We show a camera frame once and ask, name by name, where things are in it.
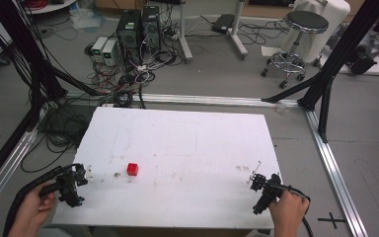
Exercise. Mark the black round stool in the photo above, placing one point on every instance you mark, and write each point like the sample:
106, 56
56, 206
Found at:
304, 23

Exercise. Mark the black device on board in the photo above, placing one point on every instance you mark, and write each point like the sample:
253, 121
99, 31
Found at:
362, 61

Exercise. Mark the white cloth cover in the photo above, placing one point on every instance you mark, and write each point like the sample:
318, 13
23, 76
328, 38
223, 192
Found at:
337, 13

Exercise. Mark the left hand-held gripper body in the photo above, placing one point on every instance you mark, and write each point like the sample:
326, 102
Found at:
66, 187

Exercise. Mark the person's right hand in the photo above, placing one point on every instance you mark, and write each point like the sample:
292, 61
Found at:
288, 210

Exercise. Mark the person's left hand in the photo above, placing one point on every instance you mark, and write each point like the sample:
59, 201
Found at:
33, 210

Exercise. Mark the clear plastic bag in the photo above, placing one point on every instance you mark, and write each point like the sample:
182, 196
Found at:
85, 18

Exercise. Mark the white desk leg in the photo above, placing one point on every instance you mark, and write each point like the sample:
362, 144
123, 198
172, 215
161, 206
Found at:
185, 39
238, 36

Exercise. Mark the white power supply unit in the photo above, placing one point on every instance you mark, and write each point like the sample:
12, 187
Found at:
109, 52
98, 47

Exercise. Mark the aluminium floor rail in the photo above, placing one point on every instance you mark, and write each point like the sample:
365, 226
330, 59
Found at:
210, 99
334, 171
3, 171

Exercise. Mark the white power strip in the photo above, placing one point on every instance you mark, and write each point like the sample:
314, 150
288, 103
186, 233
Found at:
142, 68

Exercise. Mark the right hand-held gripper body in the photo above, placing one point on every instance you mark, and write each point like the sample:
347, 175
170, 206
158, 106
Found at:
267, 195

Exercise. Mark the black computer tower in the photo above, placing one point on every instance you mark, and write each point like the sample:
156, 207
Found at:
151, 28
129, 33

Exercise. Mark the red cube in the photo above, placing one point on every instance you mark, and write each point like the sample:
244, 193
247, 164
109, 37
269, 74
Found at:
132, 169

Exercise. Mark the flat black box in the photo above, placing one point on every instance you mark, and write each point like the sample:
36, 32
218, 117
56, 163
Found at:
223, 23

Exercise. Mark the black frame post with braces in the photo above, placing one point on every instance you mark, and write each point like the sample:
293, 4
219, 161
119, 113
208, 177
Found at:
342, 49

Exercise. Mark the round white table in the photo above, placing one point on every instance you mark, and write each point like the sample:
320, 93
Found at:
51, 6

